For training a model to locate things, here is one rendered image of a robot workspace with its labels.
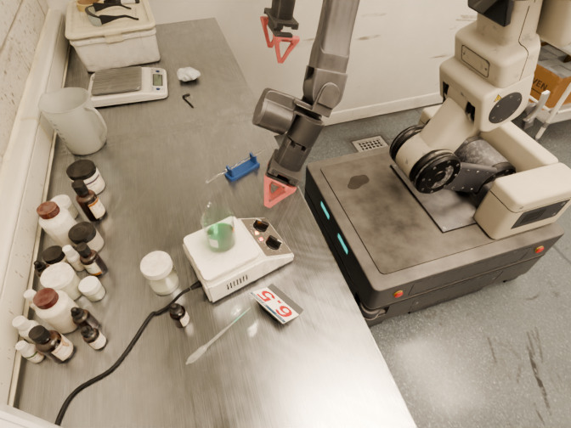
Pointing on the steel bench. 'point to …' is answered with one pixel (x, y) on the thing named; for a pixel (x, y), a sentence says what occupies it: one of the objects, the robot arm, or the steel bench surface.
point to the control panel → (265, 239)
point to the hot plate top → (212, 267)
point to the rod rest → (242, 169)
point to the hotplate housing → (226, 284)
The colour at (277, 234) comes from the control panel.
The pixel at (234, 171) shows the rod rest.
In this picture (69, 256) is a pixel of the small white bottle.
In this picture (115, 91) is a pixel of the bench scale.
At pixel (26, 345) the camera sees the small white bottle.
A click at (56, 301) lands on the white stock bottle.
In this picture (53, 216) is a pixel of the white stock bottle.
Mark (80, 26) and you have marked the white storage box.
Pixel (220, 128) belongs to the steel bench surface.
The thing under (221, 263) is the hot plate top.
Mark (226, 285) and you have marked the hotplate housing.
